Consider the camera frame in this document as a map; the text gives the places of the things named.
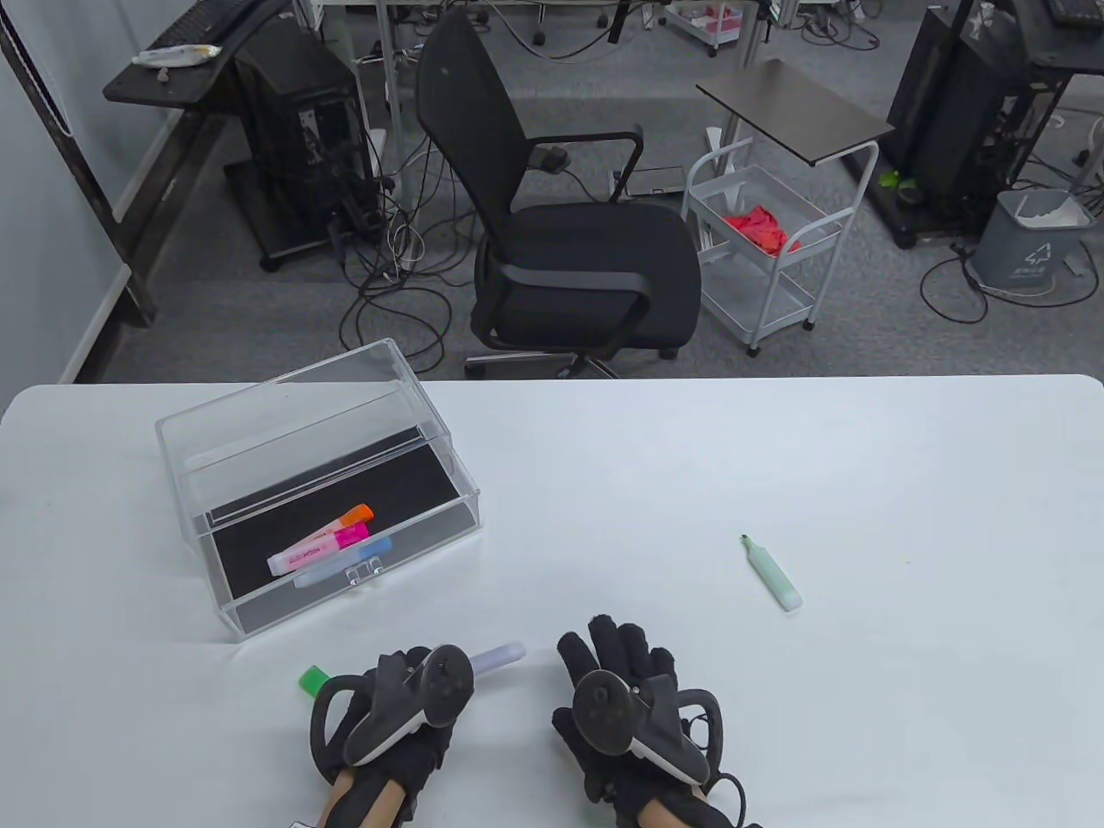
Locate small white cart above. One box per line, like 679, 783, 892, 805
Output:
662, 0, 751, 58

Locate tangle of floor cables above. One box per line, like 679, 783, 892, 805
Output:
328, 129, 454, 376

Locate black and white controller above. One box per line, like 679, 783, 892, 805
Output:
309, 645, 475, 781
572, 671, 725, 786

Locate dark brown side table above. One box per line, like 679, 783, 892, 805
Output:
696, 59, 895, 166

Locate pink highlighter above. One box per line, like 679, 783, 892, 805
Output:
267, 535, 342, 577

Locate red cloth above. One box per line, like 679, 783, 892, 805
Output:
723, 204, 801, 256

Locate blue highlighter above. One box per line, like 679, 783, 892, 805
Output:
293, 552, 372, 589

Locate person's left hand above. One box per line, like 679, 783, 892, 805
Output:
323, 647, 473, 812

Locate person's right forearm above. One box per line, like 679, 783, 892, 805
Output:
634, 793, 717, 828

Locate black computer tower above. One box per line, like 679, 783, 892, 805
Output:
223, 22, 389, 273
887, 7, 1032, 221

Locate white tube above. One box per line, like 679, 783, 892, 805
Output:
131, 43, 223, 68

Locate black looped cable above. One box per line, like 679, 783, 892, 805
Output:
919, 250, 1101, 324

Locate black office chair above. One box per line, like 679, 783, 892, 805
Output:
416, 9, 703, 380

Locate clear acrylic drawer box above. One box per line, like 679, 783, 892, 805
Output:
155, 338, 482, 641

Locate person's right hand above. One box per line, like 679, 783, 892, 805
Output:
552, 614, 725, 809

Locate white rolling cart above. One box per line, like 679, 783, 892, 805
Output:
681, 138, 881, 358

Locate person's left forearm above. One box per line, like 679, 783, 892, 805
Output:
323, 772, 406, 828

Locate black metal frame post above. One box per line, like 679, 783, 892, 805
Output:
0, 13, 158, 329

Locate green highlighter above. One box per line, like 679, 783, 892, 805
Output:
740, 534, 804, 613

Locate purple highlighter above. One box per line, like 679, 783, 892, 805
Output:
470, 640, 528, 676

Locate gray trash bin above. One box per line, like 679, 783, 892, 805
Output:
973, 189, 1095, 290

